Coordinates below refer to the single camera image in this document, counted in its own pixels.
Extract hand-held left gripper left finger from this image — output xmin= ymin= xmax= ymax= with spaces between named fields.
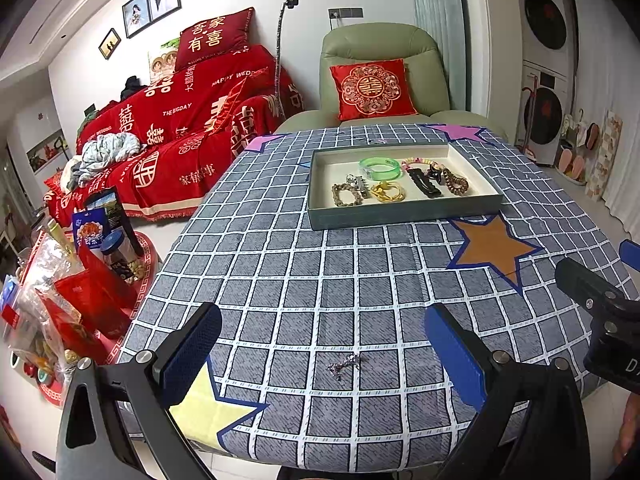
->
xmin=56 ymin=301 xmax=223 ymax=480

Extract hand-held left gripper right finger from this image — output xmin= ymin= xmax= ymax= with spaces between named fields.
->
xmin=424 ymin=302 xmax=591 ymax=480

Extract grey-green shallow tray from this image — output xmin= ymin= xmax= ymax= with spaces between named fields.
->
xmin=306 ymin=142 xmax=504 ymax=231

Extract brown wooden bead bracelet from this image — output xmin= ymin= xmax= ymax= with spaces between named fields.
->
xmin=442 ymin=167 xmax=472 ymax=195

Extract black rectangular hair clip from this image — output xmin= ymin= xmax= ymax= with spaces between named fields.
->
xmin=407 ymin=169 xmax=443 ymax=197

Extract yellow cord bracelet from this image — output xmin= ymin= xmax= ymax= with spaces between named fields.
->
xmin=370 ymin=180 xmax=407 ymax=204

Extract person's right hand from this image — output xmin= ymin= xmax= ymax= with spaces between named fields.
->
xmin=613 ymin=394 xmax=640 ymax=465

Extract red gift bag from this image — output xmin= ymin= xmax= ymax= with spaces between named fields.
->
xmin=52 ymin=260 xmax=138 ymax=341

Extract slipper rack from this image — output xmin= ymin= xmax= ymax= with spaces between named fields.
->
xmin=555 ymin=110 xmax=623 ymax=201

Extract blue lid nut jar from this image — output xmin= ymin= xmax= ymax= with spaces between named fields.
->
xmin=100 ymin=230 xmax=138 ymax=281

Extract grey checked tablecloth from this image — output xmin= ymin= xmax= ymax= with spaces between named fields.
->
xmin=117 ymin=125 xmax=631 ymax=466

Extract blue snack bag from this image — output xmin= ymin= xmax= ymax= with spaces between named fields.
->
xmin=71 ymin=186 xmax=132 ymax=261

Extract white washing machine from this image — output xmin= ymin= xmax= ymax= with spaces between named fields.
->
xmin=520 ymin=60 xmax=576 ymax=168

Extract red broom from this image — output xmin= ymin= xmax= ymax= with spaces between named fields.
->
xmin=517 ymin=72 xmax=541 ymax=156

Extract green translucent bangle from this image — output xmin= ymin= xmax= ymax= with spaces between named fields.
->
xmin=358 ymin=156 xmax=401 ymax=181

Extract grey crumpled clothes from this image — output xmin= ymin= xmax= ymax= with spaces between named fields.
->
xmin=62 ymin=132 xmax=142 ymax=191

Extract sofa with red cover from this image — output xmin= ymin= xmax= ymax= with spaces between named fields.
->
xmin=44 ymin=7 xmax=306 ymax=226

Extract white tumble dryer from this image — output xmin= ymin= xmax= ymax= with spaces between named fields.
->
xmin=515 ymin=0 xmax=576 ymax=78

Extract black cloth bundle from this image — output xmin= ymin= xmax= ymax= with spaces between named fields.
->
xmin=120 ymin=76 xmax=147 ymax=101

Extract red embroidered cushion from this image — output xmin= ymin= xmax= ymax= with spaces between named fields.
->
xmin=329 ymin=58 xmax=418 ymax=122

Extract cartoon couple photo cushion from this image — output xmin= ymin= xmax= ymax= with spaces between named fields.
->
xmin=148 ymin=37 xmax=181 ymax=83

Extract pale green curtain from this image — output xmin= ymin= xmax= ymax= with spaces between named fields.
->
xmin=410 ymin=0 xmax=473 ymax=111

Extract red lettered pillow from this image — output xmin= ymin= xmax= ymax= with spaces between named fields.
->
xmin=174 ymin=7 xmax=256 ymax=72

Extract green leather armchair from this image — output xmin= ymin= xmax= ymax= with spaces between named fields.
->
xmin=272 ymin=22 xmax=506 ymax=141

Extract pastel bead bracelet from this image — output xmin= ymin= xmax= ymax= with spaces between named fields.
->
xmin=400 ymin=156 xmax=446 ymax=173

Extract bronze chain bracelet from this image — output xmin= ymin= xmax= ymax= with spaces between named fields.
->
xmin=331 ymin=182 xmax=363 ymax=208

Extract camera stand pole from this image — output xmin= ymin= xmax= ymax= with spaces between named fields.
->
xmin=272 ymin=0 xmax=300 ymax=116

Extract small black photo frame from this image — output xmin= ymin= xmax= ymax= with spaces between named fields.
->
xmin=98 ymin=27 xmax=122 ymax=60

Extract double black photo frame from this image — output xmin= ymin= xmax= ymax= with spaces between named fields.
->
xmin=122 ymin=0 xmax=180 ymax=39

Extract grey wall switch panel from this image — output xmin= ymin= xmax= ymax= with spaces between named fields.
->
xmin=328 ymin=6 xmax=364 ymax=28

